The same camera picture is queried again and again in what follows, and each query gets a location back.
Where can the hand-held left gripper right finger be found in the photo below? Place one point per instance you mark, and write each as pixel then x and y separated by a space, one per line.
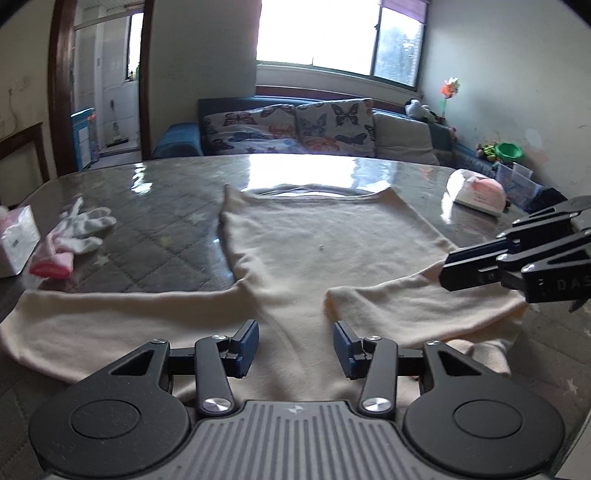
pixel 344 350

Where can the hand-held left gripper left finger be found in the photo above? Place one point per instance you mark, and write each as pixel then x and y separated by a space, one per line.
pixel 247 347

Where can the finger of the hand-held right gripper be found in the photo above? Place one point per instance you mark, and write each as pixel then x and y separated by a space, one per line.
pixel 545 221
pixel 466 270

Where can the cream sweater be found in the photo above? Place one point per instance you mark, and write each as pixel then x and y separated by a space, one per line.
pixel 323 240

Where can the dark blue cloth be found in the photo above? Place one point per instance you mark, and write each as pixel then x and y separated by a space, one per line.
pixel 549 198

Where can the clear plastic storage box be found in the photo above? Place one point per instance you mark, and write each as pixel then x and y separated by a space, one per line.
pixel 517 182

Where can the pink white tissue packet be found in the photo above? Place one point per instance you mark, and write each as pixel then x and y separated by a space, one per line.
pixel 480 191

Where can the green bowl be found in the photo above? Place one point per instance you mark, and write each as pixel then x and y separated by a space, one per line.
pixel 509 152

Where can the beige cushion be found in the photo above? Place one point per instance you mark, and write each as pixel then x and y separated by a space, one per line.
pixel 404 138

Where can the orange flower decoration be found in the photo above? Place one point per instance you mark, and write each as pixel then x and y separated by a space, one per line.
pixel 450 88

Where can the plush toy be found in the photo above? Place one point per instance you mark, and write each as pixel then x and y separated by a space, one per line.
pixel 418 110

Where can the butterfly print pillow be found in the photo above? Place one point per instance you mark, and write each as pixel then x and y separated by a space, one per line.
pixel 334 127
pixel 249 131

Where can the white glove pink cuff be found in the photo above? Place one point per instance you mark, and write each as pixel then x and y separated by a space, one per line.
pixel 74 244
pixel 87 220

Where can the blue sofa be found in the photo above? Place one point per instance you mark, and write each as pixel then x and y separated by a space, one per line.
pixel 178 141

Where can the white pink tissue pack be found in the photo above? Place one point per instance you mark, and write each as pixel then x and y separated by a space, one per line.
pixel 16 240

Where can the blue white box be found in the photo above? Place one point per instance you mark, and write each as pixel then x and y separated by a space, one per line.
pixel 84 138

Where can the window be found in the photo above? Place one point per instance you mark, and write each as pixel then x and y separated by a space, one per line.
pixel 323 32

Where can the wooden chair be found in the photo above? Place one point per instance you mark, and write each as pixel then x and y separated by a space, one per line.
pixel 37 147

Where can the brown door frame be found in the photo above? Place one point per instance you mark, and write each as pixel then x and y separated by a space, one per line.
pixel 60 92

